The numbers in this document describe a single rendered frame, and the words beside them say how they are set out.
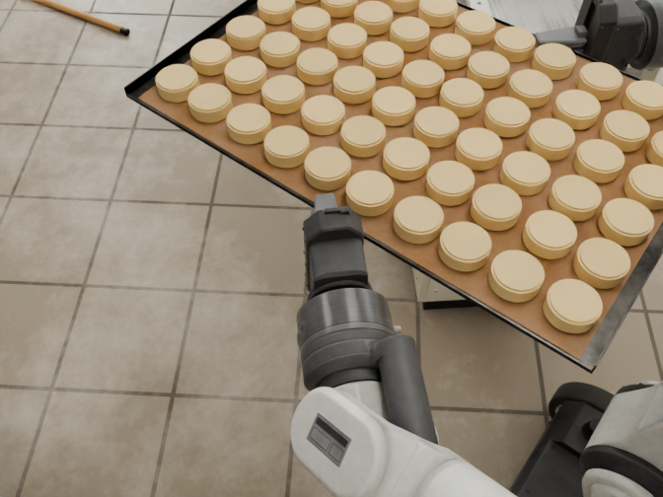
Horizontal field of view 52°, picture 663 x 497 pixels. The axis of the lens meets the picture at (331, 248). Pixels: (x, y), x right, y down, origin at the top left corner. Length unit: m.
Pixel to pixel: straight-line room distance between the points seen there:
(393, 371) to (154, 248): 1.47
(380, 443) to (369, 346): 0.11
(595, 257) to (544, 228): 0.06
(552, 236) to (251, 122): 0.34
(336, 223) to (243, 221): 1.37
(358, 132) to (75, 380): 1.23
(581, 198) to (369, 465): 0.37
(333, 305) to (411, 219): 0.14
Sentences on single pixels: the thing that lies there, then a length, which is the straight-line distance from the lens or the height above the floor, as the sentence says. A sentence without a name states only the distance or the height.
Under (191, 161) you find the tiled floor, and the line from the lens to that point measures 2.17.
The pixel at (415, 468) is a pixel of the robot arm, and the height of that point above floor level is 1.08.
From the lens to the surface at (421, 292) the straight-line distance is 1.69.
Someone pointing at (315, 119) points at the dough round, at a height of 1.02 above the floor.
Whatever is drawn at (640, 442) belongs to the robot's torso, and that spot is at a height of 0.68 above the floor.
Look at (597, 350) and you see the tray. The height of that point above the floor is 1.00.
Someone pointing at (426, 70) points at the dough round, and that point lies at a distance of 0.85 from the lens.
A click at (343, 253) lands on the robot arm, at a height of 1.04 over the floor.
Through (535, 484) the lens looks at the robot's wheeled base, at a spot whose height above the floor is 0.19.
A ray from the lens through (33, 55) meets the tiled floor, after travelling 2.71.
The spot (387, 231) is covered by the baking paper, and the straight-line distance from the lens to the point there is 0.70.
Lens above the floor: 1.55
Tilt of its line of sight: 54 degrees down
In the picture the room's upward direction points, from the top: straight up
